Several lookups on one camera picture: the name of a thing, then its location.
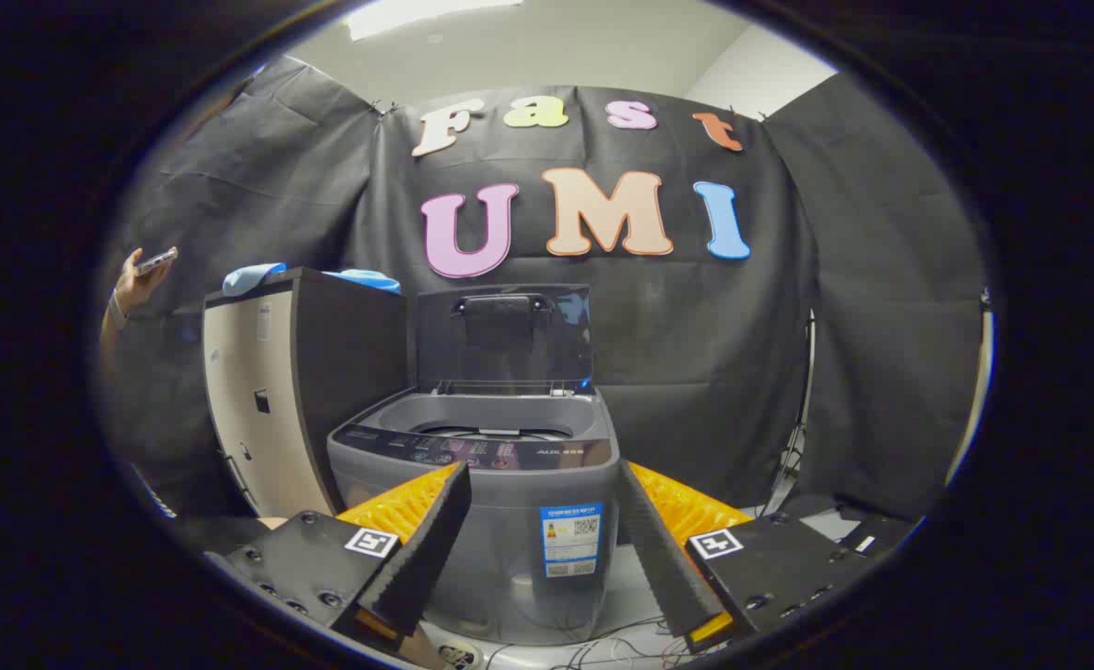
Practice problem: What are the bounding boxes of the tangled floor cables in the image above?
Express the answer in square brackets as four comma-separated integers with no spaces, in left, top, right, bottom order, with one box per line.
[482,616,697,670]

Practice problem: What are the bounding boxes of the grey washing machine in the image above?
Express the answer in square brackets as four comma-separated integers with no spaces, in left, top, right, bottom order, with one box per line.
[327,389,622,647]

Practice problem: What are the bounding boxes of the light blue polo shirt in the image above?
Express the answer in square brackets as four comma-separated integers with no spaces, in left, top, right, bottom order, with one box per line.
[222,262,405,297]

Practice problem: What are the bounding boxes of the dark washing machine lid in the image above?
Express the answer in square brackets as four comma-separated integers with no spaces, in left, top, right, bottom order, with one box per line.
[415,284,594,397]

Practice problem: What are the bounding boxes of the black backdrop cloth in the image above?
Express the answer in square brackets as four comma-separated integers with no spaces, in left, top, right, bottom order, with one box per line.
[100,56,991,524]

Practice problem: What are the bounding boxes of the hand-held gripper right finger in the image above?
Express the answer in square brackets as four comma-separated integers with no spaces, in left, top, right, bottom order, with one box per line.
[616,459,883,654]

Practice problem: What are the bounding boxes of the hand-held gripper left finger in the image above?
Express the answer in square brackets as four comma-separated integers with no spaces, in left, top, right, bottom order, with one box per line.
[203,462,474,654]

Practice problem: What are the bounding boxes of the beige and black cabinet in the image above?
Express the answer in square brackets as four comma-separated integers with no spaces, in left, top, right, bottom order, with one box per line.
[201,267,418,520]

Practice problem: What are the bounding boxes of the black device with white label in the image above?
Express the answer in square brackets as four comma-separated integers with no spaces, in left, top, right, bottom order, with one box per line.
[794,498,917,559]

